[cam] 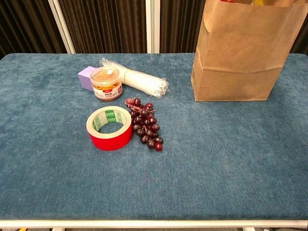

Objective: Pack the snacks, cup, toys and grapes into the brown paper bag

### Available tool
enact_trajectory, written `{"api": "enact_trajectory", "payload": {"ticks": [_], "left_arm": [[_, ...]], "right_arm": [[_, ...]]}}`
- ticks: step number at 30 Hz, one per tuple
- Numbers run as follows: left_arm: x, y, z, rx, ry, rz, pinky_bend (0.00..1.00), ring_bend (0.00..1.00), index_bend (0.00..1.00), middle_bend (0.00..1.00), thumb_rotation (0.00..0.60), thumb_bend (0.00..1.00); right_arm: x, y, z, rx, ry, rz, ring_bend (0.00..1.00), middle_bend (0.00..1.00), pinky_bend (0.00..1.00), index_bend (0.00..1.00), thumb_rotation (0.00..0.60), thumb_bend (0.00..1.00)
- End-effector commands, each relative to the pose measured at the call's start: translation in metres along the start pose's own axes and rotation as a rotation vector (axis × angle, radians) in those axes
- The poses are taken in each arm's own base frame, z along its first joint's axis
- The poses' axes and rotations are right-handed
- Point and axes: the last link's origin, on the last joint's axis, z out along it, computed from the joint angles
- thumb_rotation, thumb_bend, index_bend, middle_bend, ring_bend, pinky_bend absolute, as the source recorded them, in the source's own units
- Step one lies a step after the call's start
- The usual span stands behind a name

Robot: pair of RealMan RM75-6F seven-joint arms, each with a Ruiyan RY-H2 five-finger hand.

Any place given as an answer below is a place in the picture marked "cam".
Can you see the purple plastic grape bunch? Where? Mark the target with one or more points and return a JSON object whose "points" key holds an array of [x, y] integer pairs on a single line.
{"points": [[146, 125]]}

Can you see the bundle of wrapped straws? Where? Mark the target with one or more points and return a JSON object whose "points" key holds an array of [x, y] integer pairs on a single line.
{"points": [[142, 81]]}

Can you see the red tape roll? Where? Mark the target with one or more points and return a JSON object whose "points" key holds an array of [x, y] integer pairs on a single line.
{"points": [[110, 142]]}

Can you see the purple cube block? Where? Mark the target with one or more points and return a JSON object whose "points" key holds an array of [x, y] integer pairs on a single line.
{"points": [[84, 78]]}

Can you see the dark corrugated partition panel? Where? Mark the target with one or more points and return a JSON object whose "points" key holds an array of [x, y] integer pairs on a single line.
{"points": [[180, 24], [24, 24], [108, 24]]}

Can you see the brown paper carrier bag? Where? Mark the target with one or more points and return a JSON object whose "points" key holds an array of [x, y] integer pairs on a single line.
{"points": [[247, 48]]}

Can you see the blue table cloth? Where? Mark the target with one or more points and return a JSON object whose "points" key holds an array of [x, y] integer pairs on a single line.
{"points": [[48, 168]]}

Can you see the white partition frame post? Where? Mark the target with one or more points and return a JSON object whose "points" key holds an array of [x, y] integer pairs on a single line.
{"points": [[152, 24], [61, 24]]}

